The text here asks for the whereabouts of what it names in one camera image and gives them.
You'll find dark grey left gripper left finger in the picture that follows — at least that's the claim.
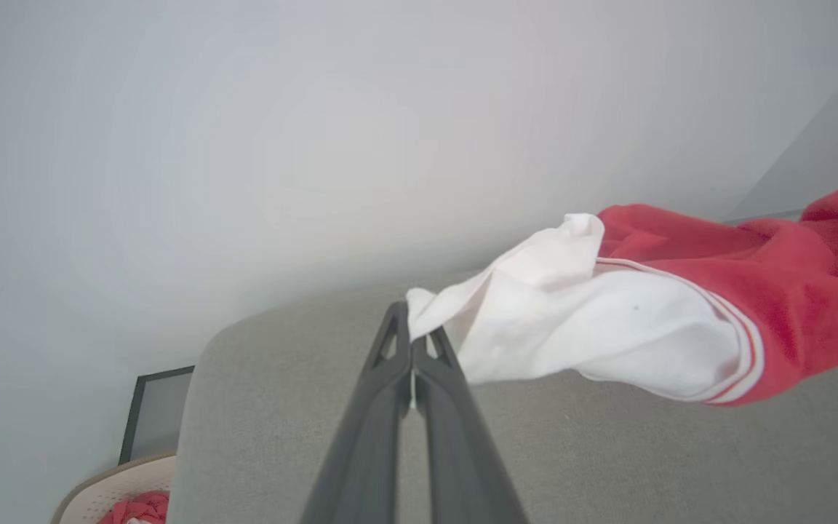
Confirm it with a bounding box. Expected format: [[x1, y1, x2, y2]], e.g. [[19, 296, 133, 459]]
[[302, 301, 415, 524]]

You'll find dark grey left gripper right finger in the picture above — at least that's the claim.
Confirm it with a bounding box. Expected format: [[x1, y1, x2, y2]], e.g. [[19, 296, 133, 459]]
[[412, 327, 530, 524]]

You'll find red and white garment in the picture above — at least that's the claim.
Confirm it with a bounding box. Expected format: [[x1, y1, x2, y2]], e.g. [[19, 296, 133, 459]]
[[405, 180, 838, 407]]

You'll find red garment in basket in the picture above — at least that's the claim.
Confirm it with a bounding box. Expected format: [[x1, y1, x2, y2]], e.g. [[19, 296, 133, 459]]
[[98, 491, 171, 524]]

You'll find grey fabric sofa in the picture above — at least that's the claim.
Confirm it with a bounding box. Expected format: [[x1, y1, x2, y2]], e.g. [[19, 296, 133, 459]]
[[167, 210, 838, 524]]

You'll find black framed panel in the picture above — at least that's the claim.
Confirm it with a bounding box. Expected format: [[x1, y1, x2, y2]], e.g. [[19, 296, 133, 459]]
[[119, 365, 196, 466]]

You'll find beige perforated laundry basket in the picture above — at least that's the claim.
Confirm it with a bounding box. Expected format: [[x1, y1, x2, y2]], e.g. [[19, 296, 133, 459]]
[[51, 452, 177, 524]]

